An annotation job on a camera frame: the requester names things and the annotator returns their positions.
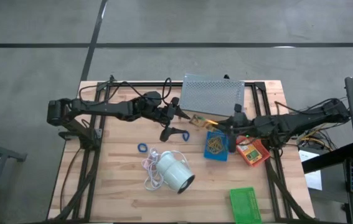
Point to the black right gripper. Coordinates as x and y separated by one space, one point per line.
240 126

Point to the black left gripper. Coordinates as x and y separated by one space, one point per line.
163 115

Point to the long yellow rubber band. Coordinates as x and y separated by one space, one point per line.
215 141

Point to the yellow crayon box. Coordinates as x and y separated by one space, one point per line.
199 120

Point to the blue plastic basket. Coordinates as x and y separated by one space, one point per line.
216 155

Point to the grey perforated metal shelf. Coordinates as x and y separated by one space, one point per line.
212 93

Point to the yellow and green card box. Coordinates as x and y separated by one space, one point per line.
252 154

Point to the white spotlight lamp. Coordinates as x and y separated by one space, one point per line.
173 169

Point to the orange plastic basket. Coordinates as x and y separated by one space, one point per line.
265 152

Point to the green plastic basket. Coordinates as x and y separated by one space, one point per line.
244 205

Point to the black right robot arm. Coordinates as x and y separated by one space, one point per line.
300 121

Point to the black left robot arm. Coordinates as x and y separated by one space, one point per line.
101 107

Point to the black side desk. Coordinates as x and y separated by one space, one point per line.
325 160

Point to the white paper sheet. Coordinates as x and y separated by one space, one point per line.
313 177

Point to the black aluminium rig frame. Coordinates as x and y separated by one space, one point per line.
266 93

